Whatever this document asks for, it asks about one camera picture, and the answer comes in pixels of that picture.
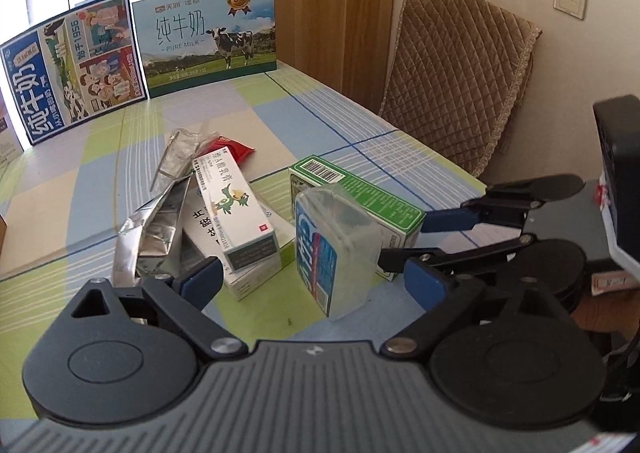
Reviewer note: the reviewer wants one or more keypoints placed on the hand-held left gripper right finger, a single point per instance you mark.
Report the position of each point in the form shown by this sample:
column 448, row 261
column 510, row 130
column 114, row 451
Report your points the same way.
column 425, row 285

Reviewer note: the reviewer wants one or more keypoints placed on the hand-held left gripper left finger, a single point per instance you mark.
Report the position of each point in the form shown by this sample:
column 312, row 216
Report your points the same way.
column 202, row 280

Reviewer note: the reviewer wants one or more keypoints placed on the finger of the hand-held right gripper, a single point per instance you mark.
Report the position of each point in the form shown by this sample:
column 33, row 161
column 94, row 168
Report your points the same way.
column 447, row 220
column 475, row 250

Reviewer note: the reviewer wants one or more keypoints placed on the silver foil bag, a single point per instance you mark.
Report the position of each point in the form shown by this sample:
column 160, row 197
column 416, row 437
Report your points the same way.
column 150, row 228

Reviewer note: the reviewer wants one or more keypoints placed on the white medicine box green dragon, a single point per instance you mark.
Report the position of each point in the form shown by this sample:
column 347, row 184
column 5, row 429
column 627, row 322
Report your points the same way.
column 235, row 213

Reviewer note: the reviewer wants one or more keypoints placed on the green box with barcode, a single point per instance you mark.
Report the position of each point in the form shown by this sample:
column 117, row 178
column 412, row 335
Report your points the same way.
column 370, row 198

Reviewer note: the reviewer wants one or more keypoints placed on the clear plastic box blue label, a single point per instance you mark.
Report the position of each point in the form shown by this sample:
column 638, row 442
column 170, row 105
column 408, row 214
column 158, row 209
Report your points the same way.
column 335, row 253

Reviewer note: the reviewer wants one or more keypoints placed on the brown cardboard box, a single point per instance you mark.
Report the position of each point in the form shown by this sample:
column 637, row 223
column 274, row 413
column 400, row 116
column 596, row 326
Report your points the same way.
column 2, row 235

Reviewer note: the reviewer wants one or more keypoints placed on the checked cloth desktop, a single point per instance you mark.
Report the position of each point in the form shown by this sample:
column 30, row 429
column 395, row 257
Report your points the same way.
column 310, row 118

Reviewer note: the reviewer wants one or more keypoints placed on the crumpled silvery plastic wrapper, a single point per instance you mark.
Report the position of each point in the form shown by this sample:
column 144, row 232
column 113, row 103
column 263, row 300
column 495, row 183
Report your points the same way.
column 177, row 153

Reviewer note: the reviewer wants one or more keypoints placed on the red snack packet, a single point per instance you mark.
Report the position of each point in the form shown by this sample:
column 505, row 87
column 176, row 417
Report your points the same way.
column 232, row 148

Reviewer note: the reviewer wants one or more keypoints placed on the chair with quilted brown cover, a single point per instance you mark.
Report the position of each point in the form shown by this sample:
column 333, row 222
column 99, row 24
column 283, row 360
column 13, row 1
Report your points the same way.
column 450, row 78

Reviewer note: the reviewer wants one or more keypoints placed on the white appliance box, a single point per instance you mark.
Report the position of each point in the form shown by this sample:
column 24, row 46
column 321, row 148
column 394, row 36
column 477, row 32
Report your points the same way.
column 7, row 133

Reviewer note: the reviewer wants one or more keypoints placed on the blue cartoon milk carton box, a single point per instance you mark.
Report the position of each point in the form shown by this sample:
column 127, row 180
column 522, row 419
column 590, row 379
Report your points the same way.
column 65, row 78

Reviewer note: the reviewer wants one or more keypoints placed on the cow picture milk carton box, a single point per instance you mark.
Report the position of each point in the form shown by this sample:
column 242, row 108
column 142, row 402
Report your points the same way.
column 200, row 33

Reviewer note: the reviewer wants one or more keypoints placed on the wooden wardrobe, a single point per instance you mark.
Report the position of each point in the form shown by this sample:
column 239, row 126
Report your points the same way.
column 320, row 8

